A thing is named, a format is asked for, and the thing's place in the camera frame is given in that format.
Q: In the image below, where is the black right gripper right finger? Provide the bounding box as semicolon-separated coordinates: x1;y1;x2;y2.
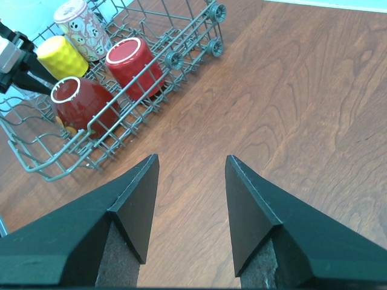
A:
225;155;386;287

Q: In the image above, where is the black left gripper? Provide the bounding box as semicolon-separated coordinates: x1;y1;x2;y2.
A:
1;22;57;95

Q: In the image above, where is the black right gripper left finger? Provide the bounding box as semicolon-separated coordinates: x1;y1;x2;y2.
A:
1;154;160;287

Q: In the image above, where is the red floral mug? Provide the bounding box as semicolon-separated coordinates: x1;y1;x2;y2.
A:
50;76;120;139

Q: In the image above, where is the yellow cup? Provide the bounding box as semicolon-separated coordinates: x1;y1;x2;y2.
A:
36;36;89;80

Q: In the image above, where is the clear glass cup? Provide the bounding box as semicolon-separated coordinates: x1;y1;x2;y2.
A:
19;89;48;106

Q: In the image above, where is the pink ghost pattern cup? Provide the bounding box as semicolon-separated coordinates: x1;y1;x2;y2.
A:
53;1;112;62

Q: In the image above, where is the plain red mug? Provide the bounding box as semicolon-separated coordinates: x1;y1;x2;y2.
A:
105;37;164;101

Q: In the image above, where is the grey wire dish rack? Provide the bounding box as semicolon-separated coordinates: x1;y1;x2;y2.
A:
1;1;226;182

